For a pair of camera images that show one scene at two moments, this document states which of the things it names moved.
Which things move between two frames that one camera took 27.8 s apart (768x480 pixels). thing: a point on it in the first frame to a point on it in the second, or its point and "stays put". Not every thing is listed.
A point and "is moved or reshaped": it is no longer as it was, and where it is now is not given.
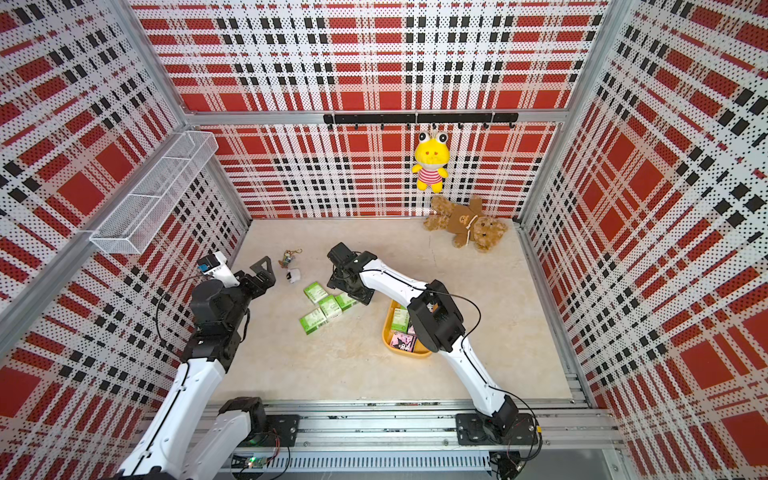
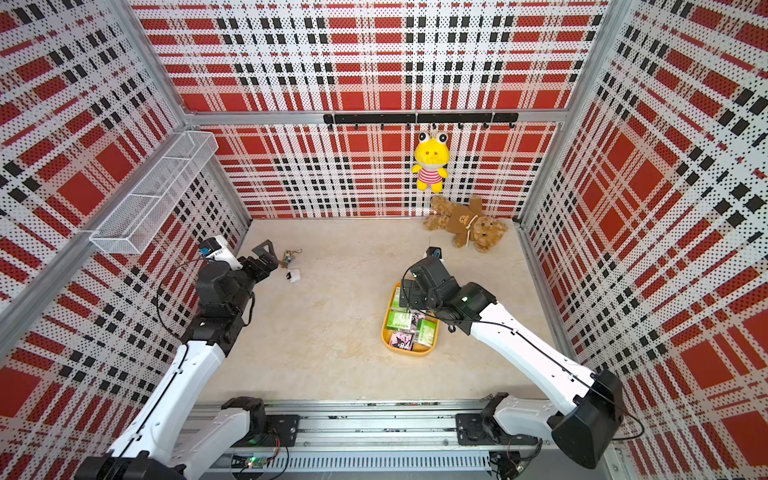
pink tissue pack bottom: [404, 341] stays put
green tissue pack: [330, 306] is moved or reshaped
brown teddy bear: [465, 224] stays put
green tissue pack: [315, 292] to [399, 320]
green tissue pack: [311, 321] is moved or reshaped
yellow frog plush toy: [432, 154] stays put
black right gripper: [336, 279] to [416, 297]
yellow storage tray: [419, 350] stays put
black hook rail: [484, 118] stays put
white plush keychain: [293, 275] stays put
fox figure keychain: [288, 257] stays put
